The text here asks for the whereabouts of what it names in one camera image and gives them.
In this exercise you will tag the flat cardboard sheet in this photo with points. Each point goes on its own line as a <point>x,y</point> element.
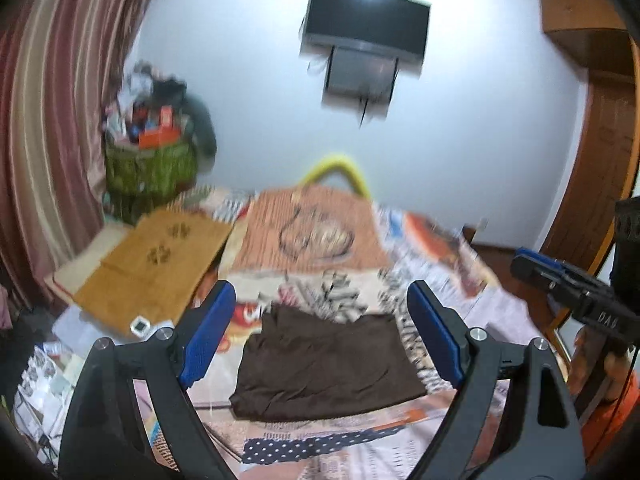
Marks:
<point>82,265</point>

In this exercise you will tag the brown pants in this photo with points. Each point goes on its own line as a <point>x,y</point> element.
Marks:
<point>325,370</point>

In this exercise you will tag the pile of clutter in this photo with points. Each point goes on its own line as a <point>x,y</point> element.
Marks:
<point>132,110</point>

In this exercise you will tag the person's right forearm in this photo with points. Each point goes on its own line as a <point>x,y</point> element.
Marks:
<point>615,415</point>

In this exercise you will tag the orange box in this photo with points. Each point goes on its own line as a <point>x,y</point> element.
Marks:
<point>157,137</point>

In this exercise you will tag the pile of white papers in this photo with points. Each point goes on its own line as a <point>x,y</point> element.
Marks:
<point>50,380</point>

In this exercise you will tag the small white device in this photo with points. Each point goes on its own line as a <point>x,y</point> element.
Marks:
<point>140,325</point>

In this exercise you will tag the green storage bag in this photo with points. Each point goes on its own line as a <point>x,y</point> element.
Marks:
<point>150,175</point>

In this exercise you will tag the yellow foam tube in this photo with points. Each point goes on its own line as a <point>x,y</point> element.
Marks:
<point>345,165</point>

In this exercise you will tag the grey plush toy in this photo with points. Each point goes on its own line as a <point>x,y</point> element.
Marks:
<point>200,125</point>

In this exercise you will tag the black wall television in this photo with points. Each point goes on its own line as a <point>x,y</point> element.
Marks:
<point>367,20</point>

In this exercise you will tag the brown paw print cardboard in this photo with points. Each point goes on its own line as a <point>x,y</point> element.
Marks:
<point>160,265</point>

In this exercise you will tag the printed blanket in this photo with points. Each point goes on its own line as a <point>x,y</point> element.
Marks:
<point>310,230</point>

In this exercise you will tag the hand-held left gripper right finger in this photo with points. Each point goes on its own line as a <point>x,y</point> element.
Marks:
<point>435,330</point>

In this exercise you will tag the white wall socket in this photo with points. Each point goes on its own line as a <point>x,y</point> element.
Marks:
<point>482,224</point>

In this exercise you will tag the grey television wall bracket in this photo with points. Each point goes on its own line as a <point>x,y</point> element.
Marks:
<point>360,75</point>

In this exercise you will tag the striped curtain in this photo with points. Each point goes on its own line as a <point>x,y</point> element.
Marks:
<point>55,125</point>

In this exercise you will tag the wooden door frame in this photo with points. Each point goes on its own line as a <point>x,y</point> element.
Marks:
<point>595,150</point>

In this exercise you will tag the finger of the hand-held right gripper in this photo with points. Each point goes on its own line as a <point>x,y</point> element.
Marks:
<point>542,272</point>

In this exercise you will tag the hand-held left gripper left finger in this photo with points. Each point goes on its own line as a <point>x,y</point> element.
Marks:
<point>207,335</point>

